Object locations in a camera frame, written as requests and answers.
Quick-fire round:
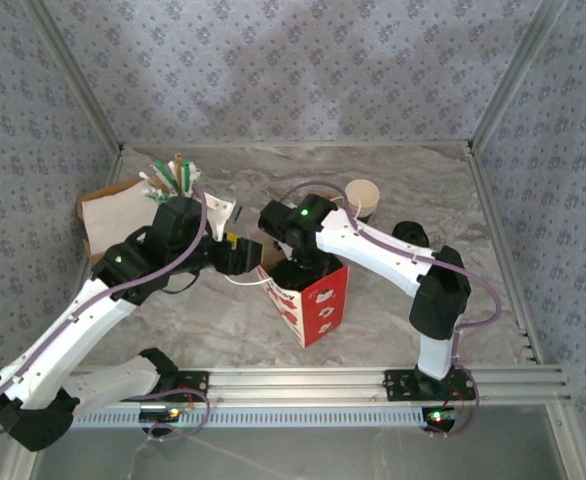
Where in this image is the red white paper bag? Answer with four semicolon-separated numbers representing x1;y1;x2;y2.
222;247;350;349

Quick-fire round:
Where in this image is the brown paper straw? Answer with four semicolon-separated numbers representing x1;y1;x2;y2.
171;153;185;197

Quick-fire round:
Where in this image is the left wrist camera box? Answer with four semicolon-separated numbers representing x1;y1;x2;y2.
203;196;243;243

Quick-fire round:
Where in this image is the aluminium side rail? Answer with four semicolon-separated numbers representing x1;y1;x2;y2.
50;149;127;369
466;144;545;365

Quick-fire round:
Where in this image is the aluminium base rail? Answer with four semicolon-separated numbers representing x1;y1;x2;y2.
27;366;573;406

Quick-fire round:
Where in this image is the brown cardboard napkin box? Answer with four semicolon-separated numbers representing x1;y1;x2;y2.
76;177;164;264

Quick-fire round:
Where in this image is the grey slotted cable duct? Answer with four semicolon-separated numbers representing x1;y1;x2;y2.
72;405;427;430

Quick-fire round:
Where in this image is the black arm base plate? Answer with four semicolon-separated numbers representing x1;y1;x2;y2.
167;370;210;404
383;368;476;402

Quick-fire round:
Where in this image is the white napkin stack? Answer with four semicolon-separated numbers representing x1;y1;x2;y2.
81;185;162;251

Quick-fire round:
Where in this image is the paper cup stack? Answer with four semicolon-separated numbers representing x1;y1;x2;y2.
344;179;380;221

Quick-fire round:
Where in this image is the aluminium frame post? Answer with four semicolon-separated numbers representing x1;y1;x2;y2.
466;0;572;153
22;0;126;153

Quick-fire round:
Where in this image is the small circuit board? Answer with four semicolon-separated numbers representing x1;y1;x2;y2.
139;407;182;424
422;407;460;426

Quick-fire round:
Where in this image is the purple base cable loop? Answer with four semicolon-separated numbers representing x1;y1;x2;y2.
430;364;482;440
127;383;214;444

